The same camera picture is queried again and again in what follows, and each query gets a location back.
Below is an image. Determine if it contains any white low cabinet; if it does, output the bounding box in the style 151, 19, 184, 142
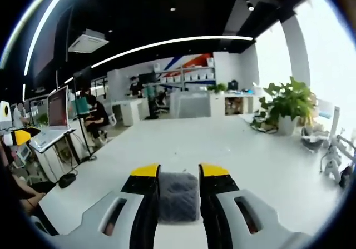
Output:
169, 90, 212, 119

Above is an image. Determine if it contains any ceiling air conditioner unit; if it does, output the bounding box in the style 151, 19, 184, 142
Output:
67, 28, 110, 54

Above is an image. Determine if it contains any small green plant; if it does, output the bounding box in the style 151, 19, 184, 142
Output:
207, 83, 228, 94

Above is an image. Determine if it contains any person's own leg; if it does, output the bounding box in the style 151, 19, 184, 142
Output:
0, 146, 57, 219

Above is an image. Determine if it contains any long ceiling light strip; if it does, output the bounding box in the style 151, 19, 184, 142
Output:
23, 0, 76, 77
91, 36, 254, 69

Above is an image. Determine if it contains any open silver laptop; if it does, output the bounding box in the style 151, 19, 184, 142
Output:
29, 84, 76, 153

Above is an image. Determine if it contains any white robot figure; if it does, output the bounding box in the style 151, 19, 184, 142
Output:
319, 134, 356, 185

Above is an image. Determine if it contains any black round bowl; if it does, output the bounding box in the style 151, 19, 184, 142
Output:
301, 126, 329, 150

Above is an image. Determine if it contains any grey towel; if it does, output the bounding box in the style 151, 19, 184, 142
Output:
157, 172, 201, 223

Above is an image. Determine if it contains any potted green plant white pot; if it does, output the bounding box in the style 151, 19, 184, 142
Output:
258, 76, 318, 136

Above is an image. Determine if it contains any shelf with white bins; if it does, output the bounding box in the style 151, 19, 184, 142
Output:
154, 57, 217, 92

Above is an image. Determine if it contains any black computer mouse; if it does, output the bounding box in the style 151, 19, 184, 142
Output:
58, 173, 77, 190

